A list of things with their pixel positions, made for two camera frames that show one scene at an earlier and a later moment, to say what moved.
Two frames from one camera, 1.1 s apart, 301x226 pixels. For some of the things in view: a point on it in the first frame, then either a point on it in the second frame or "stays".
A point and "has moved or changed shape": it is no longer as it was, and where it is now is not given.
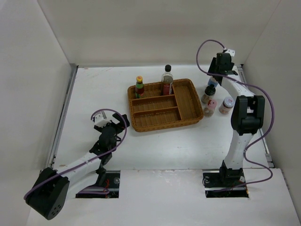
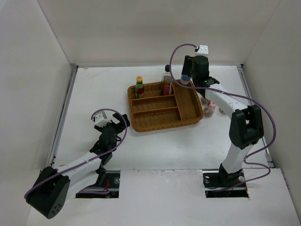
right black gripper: x=213 y=66 to x=188 y=62
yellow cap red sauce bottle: x=139 y=88 stays
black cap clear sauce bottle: x=167 y=80 stays
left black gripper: x=122 y=123 stays
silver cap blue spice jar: x=212 y=81 has moved or changed shape
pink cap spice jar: x=209 y=111 stays
